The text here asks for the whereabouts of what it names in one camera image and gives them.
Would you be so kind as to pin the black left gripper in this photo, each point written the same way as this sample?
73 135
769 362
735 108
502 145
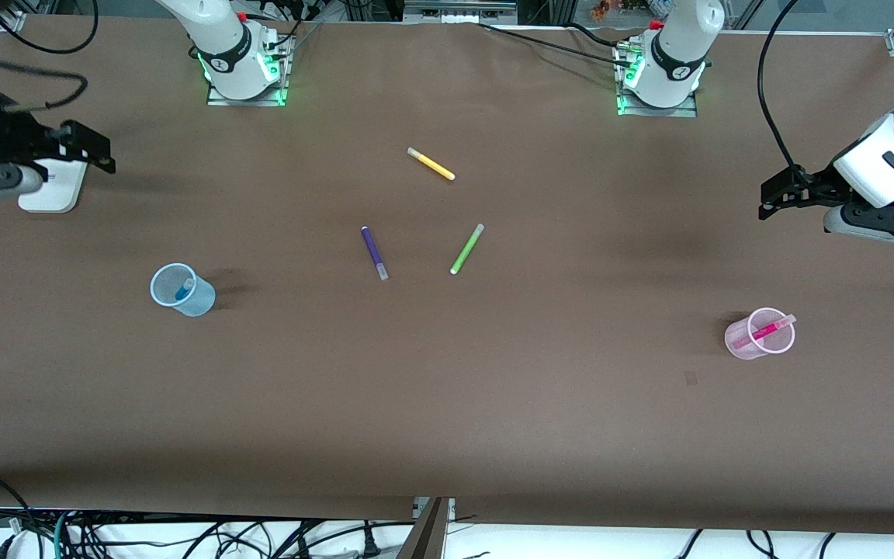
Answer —
818 186

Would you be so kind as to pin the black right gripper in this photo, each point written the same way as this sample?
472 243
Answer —
14 138

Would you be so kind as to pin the pink marker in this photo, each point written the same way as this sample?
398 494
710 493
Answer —
765 331

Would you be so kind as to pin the blue marker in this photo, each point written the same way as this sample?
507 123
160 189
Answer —
183 289

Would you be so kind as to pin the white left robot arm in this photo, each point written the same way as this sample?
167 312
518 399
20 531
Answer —
680 46

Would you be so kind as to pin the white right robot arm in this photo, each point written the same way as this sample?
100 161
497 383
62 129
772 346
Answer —
222 43

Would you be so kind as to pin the white rectangular box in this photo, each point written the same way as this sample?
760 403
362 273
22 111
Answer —
51 194

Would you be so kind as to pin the translucent pink cup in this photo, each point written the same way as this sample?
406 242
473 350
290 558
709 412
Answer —
750 345

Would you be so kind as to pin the translucent blue cup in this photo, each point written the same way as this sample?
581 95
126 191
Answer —
187 296

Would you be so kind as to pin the orange background object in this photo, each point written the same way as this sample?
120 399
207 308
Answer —
610 9

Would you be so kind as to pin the purple marker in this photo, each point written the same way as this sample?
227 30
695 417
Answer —
374 252

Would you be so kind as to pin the green marker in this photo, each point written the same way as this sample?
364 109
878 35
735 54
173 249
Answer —
467 248

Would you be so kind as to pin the yellow marker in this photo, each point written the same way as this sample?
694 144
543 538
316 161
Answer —
431 164

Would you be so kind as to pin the brown table cover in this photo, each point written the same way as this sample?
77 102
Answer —
447 419

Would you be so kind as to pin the black power plug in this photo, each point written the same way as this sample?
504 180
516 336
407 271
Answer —
371 543

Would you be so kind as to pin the metal base plate green lights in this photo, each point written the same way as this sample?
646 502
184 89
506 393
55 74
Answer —
245 99
656 111

